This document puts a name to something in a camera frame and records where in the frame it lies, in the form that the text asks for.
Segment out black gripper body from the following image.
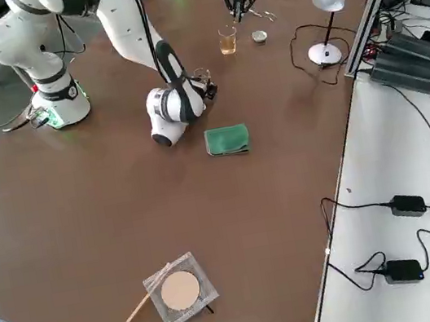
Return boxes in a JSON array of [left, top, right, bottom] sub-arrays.
[[195, 77, 220, 104]]

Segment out clear glass beaker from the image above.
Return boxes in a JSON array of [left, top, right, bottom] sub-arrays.
[[191, 66, 215, 89]]

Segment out metal crucible tongs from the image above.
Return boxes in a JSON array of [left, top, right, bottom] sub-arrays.
[[245, 2, 278, 26]]

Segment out glass beaker with yellow liquid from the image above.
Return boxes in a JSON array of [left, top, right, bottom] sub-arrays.
[[216, 24, 242, 57]]

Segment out folded green cloth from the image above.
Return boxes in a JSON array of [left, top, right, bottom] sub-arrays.
[[202, 121, 254, 161]]

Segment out black finned power supply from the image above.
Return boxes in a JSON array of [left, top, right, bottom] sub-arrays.
[[365, 40, 430, 104], [385, 25, 430, 73]]

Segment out black power adapter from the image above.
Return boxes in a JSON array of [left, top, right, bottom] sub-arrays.
[[388, 191, 429, 221], [382, 255, 425, 287]]

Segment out thin wooden stick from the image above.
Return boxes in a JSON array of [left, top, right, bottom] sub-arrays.
[[115, 261, 182, 322]]

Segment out black lamp cable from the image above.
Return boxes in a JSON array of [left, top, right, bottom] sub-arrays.
[[285, 16, 363, 91]]

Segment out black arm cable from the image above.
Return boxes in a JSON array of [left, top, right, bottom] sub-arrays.
[[54, 0, 210, 111]]

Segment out aluminium frame post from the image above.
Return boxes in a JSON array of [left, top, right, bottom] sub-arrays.
[[331, 0, 430, 81]]

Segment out black adapter cable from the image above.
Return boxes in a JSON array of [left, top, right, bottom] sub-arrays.
[[318, 179, 430, 257], [350, 227, 430, 322]]

